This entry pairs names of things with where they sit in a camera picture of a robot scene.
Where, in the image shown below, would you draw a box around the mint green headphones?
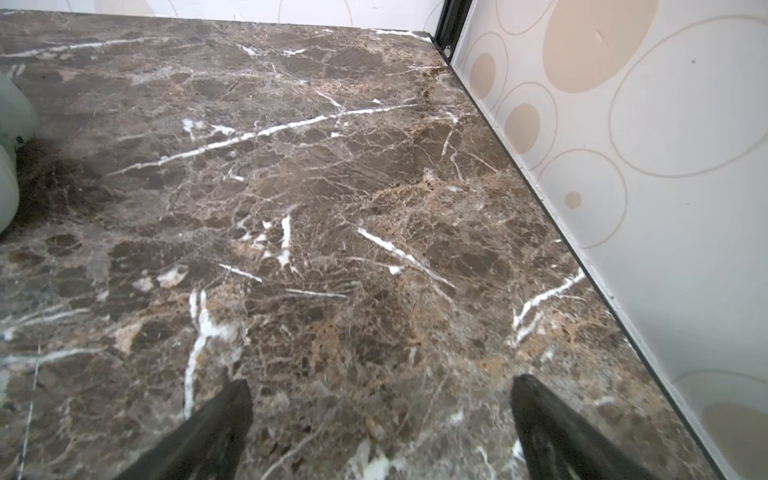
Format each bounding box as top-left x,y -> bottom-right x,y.
0,74 -> 38,231

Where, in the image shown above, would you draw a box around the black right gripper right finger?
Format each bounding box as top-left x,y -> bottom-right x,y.
510,374 -> 655,480

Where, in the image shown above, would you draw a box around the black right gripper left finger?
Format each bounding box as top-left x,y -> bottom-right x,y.
117,379 -> 253,479

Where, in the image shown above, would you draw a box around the black vertical frame post right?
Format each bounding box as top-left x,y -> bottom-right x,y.
432,0 -> 473,62

